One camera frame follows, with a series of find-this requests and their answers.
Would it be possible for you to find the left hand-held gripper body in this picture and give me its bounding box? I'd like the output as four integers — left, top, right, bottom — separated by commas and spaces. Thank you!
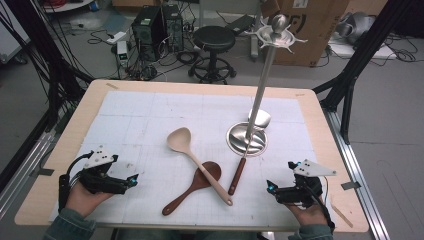
78, 145, 129, 195

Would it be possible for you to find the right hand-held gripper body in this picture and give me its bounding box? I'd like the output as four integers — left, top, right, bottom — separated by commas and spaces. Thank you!
275, 159, 337, 208

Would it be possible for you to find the metal spatula with wooden handle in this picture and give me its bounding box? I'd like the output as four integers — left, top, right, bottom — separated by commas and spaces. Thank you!
227, 109, 272, 197

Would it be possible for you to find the brown wooden spoon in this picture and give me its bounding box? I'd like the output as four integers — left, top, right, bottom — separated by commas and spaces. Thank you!
161, 161, 223, 217

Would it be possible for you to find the beige ladle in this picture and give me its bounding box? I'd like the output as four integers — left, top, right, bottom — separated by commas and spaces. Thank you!
166, 127, 234, 207

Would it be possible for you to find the metal utensil stand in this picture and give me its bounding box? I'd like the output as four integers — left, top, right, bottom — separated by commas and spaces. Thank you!
226, 13, 308, 158

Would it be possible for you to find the person's right hand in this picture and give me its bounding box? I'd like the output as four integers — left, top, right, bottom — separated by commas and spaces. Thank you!
286, 198, 329, 228

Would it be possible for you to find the person's left hand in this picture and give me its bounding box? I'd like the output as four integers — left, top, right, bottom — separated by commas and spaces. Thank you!
64, 182, 114, 219

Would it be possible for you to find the grey tape piece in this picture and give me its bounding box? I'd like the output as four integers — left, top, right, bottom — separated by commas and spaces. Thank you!
340, 180, 362, 191
29, 167, 55, 178

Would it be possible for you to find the white box with green light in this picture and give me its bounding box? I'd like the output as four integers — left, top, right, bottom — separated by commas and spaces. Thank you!
116, 40, 129, 68

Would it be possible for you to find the white power strip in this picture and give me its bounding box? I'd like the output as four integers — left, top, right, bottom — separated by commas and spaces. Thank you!
106, 31, 128, 45

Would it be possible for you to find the wide black computer tower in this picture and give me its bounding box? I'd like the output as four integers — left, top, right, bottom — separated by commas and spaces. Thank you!
131, 5, 168, 63

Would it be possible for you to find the cardboard box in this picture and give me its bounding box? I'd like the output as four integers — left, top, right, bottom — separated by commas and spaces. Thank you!
261, 0, 351, 68

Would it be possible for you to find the narrow black computer tower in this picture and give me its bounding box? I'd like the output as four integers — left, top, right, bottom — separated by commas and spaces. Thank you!
162, 3, 185, 53

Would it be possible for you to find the black round stool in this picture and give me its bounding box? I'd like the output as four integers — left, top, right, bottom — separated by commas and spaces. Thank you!
188, 25, 238, 85

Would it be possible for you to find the black flat device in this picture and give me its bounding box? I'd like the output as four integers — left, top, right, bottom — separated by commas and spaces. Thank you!
226, 13, 256, 36

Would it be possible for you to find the grey rounded device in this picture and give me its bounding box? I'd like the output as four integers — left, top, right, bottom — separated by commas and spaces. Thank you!
334, 11, 376, 44

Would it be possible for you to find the white round table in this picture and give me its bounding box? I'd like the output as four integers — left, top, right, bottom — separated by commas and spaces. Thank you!
43, 0, 96, 14

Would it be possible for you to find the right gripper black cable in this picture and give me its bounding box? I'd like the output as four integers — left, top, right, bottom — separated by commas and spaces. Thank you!
304, 181, 336, 233

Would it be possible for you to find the aluminium rail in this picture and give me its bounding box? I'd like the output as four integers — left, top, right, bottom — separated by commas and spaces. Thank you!
0, 131, 56, 218
322, 108, 391, 240

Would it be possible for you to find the coiled black cable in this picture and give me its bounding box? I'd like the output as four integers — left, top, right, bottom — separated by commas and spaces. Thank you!
175, 49, 200, 66

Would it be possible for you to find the black metal frame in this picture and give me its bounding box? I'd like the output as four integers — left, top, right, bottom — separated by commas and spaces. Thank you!
4, 0, 94, 131
313, 0, 424, 145

